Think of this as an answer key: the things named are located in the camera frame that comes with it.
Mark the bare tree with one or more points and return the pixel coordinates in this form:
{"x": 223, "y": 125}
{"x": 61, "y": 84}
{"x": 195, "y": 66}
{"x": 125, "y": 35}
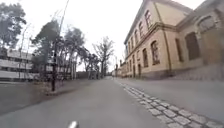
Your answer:
{"x": 104, "y": 53}

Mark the grey paved forecourt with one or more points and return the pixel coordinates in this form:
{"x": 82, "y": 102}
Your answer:
{"x": 186, "y": 93}

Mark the large yellow brick building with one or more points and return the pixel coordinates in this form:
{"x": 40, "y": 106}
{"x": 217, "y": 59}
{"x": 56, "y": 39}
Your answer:
{"x": 160, "y": 43}

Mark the robot's own part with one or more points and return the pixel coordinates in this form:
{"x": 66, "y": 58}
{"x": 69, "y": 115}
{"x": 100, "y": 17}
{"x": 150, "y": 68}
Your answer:
{"x": 72, "y": 124}

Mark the white banded low building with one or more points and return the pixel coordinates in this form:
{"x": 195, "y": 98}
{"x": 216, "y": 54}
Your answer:
{"x": 16, "y": 65}

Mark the dark pole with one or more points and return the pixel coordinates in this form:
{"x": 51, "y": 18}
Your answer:
{"x": 54, "y": 66}

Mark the grey cobblestone strip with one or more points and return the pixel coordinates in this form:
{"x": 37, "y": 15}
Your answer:
{"x": 160, "y": 110}

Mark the grey asphalt road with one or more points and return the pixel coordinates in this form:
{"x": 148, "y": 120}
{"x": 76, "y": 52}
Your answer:
{"x": 93, "y": 103}

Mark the row of trees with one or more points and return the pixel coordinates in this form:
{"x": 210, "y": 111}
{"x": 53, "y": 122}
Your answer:
{"x": 71, "y": 46}

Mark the evergreen tree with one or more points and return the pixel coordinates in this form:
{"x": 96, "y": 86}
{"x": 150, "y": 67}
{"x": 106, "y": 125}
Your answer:
{"x": 11, "y": 23}

